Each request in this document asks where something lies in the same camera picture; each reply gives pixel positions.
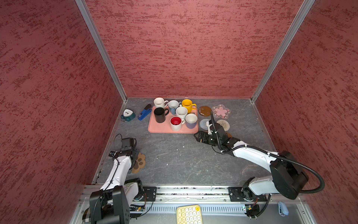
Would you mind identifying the pink flower coaster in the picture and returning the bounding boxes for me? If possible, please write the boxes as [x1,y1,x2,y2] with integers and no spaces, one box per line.
[212,104,231,119]

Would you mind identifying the white mug red inside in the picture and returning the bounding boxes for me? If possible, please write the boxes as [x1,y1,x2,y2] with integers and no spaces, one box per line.
[170,116,186,132]

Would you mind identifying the green tape measure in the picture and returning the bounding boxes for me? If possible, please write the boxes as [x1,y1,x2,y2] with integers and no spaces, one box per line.
[120,109,136,122]

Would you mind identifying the blue stapler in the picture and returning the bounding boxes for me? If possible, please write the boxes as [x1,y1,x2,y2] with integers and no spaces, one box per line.
[138,104,152,121]

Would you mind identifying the yellow mug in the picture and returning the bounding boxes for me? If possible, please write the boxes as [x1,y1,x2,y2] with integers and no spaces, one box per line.
[181,99,197,113]

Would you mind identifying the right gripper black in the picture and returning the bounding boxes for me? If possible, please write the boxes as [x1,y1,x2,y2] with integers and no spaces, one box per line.
[193,131,221,147]

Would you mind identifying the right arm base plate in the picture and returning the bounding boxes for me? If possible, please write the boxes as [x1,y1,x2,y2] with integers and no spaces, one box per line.
[228,187,267,203]

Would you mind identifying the brown paw print coaster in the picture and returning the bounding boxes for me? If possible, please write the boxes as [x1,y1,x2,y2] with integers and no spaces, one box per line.
[131,153,146,174]

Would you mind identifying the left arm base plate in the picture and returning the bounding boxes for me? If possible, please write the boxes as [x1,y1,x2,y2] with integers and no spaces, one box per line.
[143,186,158,202]

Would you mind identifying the black mug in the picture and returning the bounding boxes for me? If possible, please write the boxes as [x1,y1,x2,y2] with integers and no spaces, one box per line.
[154,107,169,123]

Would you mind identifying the grey blue woven coaster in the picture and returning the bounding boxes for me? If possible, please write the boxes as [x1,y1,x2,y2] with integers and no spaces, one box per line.
[199,119,210,131]

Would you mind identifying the white speckled blue mug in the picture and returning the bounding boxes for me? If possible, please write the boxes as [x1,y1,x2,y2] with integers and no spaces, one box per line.
[168,100,181,115]

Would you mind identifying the pink serving tray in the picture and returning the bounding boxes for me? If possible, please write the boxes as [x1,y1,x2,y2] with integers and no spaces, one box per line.
[148,107,199,134]

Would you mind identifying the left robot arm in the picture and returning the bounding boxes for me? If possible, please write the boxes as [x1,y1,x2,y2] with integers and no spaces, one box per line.
[89,138,144,224]

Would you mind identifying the colourful zigzag woven coaster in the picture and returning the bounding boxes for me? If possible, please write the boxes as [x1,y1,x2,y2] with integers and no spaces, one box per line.
[217,119,230,132]

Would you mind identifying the white mug back left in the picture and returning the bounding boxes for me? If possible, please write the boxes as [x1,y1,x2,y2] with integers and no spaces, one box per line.
[153,98,169,108]

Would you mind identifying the dark brown cork coaster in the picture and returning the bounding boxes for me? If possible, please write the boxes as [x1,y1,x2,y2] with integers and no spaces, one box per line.
[198,105,212,117]

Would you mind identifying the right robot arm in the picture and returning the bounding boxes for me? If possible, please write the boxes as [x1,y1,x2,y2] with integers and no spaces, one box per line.
[194,125,325,201]

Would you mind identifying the lavender mug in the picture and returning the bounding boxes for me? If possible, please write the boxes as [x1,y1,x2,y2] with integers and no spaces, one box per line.
[185,113,198,129]

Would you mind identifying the yellow keypad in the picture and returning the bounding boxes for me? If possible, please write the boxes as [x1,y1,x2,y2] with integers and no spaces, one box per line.
[176,205,203,224]

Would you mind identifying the white mug centre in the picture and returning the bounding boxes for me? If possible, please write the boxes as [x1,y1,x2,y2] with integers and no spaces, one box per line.
[176,106,188,120]

